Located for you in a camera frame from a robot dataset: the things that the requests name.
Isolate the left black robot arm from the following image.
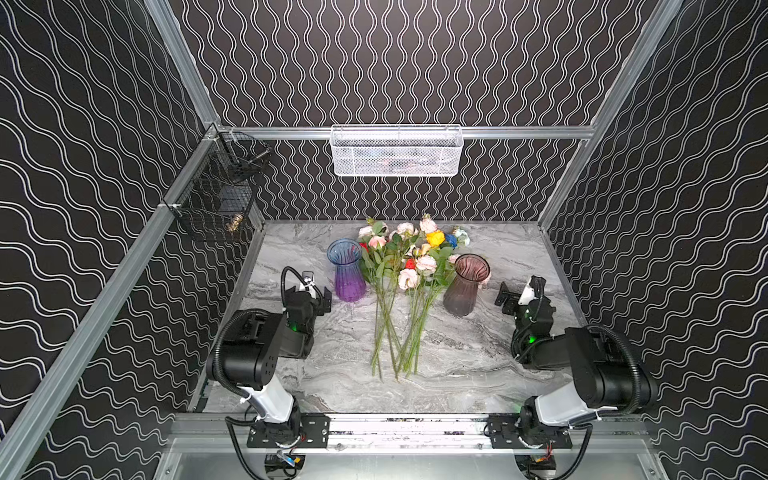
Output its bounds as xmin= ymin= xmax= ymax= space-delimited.
xmin=206 ymin=285 xmax=332 ymax=444

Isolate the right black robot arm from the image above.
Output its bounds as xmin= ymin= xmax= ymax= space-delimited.
xmin=495 ymin=276 xmax=659 ymax=448

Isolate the blue purple glass vase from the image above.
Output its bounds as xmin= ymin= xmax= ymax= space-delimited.
xmin=327 ymin=238 xmax=367 ymax=303

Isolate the smoky pink glass vase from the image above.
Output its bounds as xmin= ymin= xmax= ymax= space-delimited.
xmin=443 ymin=253 xmax=491 ymax=317

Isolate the pile of artificial flowers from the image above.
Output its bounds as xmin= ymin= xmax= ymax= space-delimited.
xmin=358 ymin=214 xmax=471 ymax=377

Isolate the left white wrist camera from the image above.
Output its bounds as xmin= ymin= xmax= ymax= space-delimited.
xmin=300 ymin=271 xmax=315 ymax=296

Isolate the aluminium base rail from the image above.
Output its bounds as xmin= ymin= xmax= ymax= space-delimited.
xmin=166 ymin=413 xmax=650 ymax=455

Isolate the black wire wall basket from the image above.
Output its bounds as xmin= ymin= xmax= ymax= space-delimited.
xmin=163 ymin=125 xmax=273 ymax=245

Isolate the white mesh wall basket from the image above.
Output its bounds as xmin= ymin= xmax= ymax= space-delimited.
xmin=329 ymin=124 xmax=464 ymax=177

